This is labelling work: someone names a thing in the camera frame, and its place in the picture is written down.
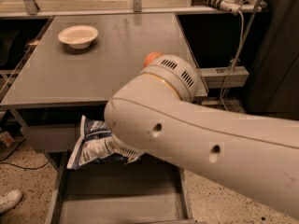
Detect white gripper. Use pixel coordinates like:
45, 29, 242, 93
111, 134, 144, 158

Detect blue chip bag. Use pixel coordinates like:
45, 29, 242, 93
66, 114, 143, 171

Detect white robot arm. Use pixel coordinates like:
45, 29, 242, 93
105, 55, 299, 218

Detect open grey middle drawer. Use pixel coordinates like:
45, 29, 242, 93
45, 153, 195, 224

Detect grey top drawer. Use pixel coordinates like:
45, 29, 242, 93
17, 105, 108, 153

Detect grey metal drawer cabinet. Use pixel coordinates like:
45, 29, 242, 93
0, 12, 209, 224

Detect orange fruit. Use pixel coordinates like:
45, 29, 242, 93
144, 51, 163, 67

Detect small red white package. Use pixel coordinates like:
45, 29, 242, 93
0, 132, 15, 147

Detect white bowl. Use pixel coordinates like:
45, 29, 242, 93
58, 25, 98, 49

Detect white sneaker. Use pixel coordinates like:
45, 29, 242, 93
0, 189, 22, 214

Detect dark cabinet right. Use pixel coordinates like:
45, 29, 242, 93
242, 0, 299, 119

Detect white power strip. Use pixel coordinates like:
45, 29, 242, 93
201, 0, 241, 16

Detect black floor cable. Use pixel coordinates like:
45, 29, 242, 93
0, 138, 50, 171

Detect white hanging cable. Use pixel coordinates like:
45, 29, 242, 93
218, 9, 247, 112

